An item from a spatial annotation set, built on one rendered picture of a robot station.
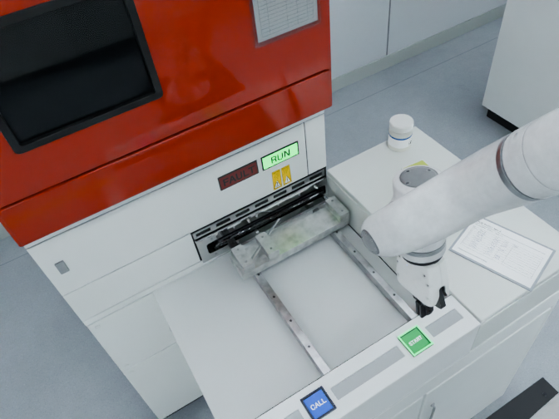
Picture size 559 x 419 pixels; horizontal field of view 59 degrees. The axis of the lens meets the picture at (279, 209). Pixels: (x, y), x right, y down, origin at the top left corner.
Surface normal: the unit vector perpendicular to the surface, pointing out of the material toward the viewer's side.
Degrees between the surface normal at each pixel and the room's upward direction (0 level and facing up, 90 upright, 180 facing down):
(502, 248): 0
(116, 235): 90
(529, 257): 0
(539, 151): 79
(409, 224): 59
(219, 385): 0
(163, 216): 90
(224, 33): 90
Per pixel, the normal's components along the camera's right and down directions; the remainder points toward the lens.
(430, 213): -0.38, 0.15
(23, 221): 0.51, 0.60
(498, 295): -0.10, -0.67
